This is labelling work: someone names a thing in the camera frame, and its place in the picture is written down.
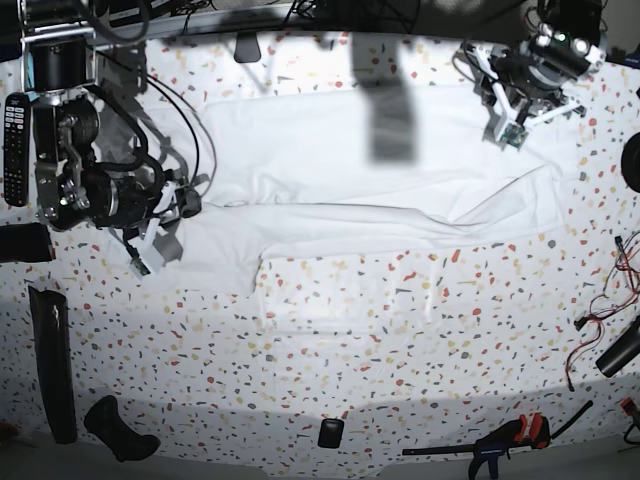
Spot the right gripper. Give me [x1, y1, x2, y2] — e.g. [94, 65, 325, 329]
[107, 171, 202, 274]

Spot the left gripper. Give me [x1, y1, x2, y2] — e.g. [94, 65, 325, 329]
[461, 42, 588, 145]

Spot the white T-shirt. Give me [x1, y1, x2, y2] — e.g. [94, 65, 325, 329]
[141, 85, 579, 294]

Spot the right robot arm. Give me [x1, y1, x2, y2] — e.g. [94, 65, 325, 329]
[21, 27, 201, 277]

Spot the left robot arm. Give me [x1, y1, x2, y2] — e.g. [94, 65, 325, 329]
[461, 1, 607, 149]

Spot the black round object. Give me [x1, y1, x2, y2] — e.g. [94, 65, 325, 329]
[621, 133, 640, 193]

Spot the black flat box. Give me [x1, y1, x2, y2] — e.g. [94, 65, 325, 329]
[0, 223, 55, 263]

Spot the long black pouch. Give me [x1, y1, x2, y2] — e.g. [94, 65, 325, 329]
[28, 286, 77, 445]

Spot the black clip at table edge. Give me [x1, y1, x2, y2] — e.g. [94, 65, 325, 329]
[234, 32, 261, 64]

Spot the black TV remote control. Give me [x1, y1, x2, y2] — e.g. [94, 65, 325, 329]
[2, 93, 31, 208]

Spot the black game controller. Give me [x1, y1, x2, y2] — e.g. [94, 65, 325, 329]
[84, 395, 161, 462]

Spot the black cylinder flashlight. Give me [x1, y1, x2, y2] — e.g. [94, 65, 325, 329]
[596, 317, 640, 378]

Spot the small black case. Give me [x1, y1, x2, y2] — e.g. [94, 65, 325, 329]
[317, 418, 345, 449]

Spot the thin black rod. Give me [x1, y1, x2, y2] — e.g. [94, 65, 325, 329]
[551, 400, 594, 440]

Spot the black orange bar clamp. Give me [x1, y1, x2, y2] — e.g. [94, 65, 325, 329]
[401, 412, 551, 480]

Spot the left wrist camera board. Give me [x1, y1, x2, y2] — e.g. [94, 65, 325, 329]
[500, 124, 528, 149]

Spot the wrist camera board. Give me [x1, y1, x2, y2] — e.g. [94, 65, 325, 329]
[500, 124, 528, 149]
[130, 258, 150, 278]

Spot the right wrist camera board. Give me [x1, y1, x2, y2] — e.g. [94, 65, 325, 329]
[130, 258, 150, 278]

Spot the red black wire bundle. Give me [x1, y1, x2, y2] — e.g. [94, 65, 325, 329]
[564, 230, 640, 393]

